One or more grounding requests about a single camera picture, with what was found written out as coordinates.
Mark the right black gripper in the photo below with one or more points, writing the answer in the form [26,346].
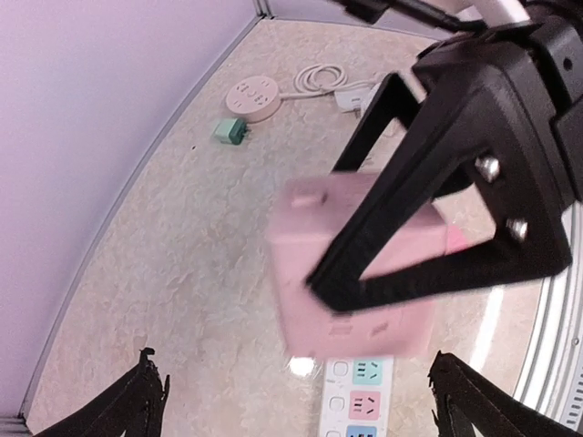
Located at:
[551,104]

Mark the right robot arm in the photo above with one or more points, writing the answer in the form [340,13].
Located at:
[524,246]

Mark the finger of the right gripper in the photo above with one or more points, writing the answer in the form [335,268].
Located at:
[393,100]

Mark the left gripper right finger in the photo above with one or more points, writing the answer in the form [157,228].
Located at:
[467,403]

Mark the pink round socket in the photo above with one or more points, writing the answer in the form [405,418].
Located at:
[254,99]

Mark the aluminium front rail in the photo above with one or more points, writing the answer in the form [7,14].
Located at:
[550,380]

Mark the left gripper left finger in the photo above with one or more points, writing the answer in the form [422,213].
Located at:
[132,406]

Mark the white multicolour power strip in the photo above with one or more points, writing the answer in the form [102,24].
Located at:
[356,397]

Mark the left aluminium frame post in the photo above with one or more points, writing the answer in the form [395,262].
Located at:
[263,9]

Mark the green plug adapter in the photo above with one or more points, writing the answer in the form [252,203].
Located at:
[231,131]

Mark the white cube socket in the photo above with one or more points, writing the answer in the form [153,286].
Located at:
[355,100]

